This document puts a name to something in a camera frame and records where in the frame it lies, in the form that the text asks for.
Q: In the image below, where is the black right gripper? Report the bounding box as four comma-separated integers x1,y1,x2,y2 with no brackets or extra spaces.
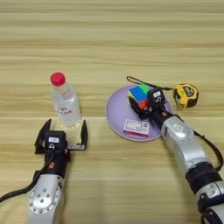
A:
127,97,173,130

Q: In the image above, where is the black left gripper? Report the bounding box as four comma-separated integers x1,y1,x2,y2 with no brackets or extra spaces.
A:
34,118,89,176

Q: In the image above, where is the multicolour puzzle cube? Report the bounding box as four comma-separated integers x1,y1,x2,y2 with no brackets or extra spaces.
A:
127,83,151,111

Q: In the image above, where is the clear bottle red cap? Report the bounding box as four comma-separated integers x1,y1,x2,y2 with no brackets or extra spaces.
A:
49,72,83,130

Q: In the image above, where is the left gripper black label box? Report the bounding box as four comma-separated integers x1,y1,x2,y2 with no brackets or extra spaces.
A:
44,130,68,153

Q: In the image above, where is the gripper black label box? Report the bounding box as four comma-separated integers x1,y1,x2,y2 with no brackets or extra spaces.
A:
147,87,166,110
44,130,68,153

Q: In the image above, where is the white magenta card box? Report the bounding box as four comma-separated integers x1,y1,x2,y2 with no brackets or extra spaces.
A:
122,118,151,138

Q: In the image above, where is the purple round plate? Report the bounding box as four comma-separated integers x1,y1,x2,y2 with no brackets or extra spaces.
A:
105,83,174,143

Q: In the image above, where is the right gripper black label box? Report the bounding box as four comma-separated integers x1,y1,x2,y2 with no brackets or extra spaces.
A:
147,87,166,110

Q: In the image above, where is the yellow black tape measure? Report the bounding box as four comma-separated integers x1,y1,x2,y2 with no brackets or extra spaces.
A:
126,75,200,111

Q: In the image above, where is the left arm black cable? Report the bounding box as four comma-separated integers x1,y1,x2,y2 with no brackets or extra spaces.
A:
0,154,56,204

